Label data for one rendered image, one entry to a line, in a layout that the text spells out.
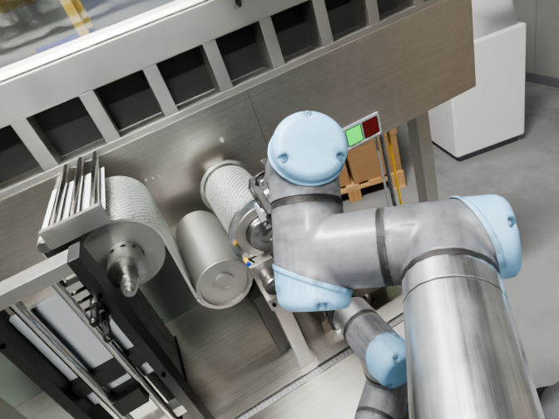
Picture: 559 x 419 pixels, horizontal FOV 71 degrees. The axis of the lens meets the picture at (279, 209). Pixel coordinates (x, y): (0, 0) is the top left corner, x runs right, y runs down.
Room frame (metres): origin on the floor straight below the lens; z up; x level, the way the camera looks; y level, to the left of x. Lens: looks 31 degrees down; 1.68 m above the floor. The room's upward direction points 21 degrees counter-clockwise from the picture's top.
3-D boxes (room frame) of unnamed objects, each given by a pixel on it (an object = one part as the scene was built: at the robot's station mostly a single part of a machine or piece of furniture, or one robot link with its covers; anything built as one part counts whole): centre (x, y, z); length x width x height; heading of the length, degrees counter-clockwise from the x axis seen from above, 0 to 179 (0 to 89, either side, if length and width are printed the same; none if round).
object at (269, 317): (0.82, 0.12, 1.00); 0.33 x 0.07 x 0.20; 13
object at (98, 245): (0.74, 0.32, 1.33); 0.25 x 0.14 x 0.14; 13
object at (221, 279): (0.76, 0.19, 1.17); 0.26 x 0.12 x 0.12; 13
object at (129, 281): (0.53, 0.27, 1.33); 0.06 x 0.03 x 0.03; 13
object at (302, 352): (0.62, 0.07, 1.05); 0.06 x 0.05 x 0.31; 13
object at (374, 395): (0.40, -0.06, 1.01); 0.11 x 0.08 x 0.11; 141
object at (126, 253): (0.59, 0.29, 1.33); 0.06 x 0.06 x 0.06; 13
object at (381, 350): (0.41, -0.07, 1.11); 0.11 x 0.08 x 0.09; 13
